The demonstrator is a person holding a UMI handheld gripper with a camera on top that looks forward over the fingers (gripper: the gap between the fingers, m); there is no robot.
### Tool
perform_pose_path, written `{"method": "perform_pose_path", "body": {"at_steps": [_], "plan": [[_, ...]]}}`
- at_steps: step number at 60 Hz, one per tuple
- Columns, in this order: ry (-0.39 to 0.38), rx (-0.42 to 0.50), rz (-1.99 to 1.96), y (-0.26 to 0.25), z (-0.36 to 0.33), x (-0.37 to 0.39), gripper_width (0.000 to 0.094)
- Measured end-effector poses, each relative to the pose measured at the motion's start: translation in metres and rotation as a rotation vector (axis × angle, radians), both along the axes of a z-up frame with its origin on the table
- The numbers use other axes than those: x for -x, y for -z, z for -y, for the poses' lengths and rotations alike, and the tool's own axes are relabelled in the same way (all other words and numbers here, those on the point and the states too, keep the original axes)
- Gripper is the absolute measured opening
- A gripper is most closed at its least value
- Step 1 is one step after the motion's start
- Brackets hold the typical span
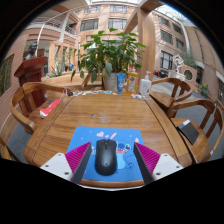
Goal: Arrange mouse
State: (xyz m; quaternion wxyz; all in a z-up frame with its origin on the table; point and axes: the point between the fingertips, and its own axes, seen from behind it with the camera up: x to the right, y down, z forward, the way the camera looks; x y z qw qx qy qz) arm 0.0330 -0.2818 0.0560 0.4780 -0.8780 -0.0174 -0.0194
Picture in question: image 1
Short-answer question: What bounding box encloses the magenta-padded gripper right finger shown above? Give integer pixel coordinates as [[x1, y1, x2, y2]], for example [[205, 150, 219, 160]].
[[133, 141, 184, 185]]

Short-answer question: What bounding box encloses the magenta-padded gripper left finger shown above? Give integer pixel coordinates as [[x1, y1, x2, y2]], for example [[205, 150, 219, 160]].
[[39, 141, 93, 185]]

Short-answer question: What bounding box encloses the black computer mouse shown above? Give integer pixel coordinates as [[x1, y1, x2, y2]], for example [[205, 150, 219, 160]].
[[94, 138, 118, 177]]

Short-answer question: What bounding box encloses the blue cartoon mouse pad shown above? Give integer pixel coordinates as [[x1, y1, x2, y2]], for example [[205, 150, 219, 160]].
[[66, 125, 145, 183]]

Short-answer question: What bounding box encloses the black notebook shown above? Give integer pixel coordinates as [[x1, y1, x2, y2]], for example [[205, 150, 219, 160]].
[[176, 119, 200, 146]]

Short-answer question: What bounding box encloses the red paper bag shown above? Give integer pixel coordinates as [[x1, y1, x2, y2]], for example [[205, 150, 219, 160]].
[[39, 98, 63, 119]]

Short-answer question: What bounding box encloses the white pump bottle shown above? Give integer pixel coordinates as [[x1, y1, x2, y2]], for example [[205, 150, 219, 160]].
[[138, 70, 153, 99]]

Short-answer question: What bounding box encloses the blue tube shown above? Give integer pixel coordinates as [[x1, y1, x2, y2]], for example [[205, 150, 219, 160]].
[[116, 72, 126, 95]]

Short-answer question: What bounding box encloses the white figure sculpture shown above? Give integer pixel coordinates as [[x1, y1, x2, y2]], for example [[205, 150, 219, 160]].
[[172, 54, 185, 73]]

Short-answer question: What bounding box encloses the potted green leafy plant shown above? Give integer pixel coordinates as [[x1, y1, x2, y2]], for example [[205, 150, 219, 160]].
[[70, 27, 147, 93]]

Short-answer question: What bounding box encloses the dark bust statue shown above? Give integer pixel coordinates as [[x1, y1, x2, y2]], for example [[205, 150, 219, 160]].
[[23, 41, 38, 61]]

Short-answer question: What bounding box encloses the red-brown wooden pedestal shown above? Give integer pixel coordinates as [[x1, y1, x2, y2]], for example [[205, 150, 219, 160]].
[[13, 56, 48, 108]]

